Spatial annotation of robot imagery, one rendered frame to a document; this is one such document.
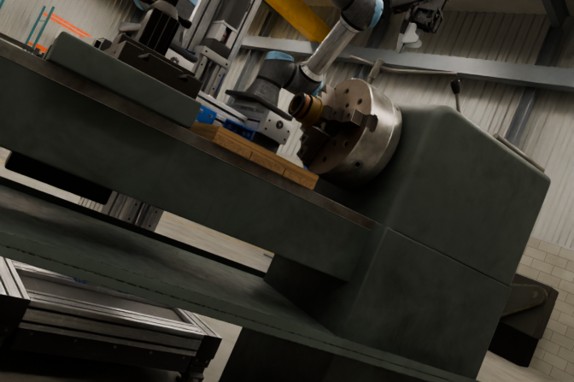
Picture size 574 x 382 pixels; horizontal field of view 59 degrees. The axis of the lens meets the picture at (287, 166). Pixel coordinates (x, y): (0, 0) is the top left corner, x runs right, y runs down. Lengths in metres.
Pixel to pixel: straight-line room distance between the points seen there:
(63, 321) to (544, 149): 11.38
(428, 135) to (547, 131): 11.10
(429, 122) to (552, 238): 10.37
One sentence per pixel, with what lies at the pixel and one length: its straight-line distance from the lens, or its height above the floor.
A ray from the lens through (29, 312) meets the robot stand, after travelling 1.79.
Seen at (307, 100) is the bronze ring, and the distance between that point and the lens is 1.43.
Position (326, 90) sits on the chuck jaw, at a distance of 1.56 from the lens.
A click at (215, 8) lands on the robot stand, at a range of 2.19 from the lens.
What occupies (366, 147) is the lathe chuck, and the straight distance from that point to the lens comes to 1.40.
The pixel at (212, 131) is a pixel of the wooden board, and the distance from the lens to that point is 1.18.
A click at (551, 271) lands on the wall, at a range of 11.57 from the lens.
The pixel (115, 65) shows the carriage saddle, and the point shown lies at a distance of 1.05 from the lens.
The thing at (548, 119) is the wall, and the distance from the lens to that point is 12.61.
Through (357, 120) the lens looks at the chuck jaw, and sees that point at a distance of 1.40.
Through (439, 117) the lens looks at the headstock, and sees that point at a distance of 1.48.
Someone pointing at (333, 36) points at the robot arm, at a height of 1.50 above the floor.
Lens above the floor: 0.79
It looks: 5 degrees up
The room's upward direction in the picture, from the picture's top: 24 degrees clockwise
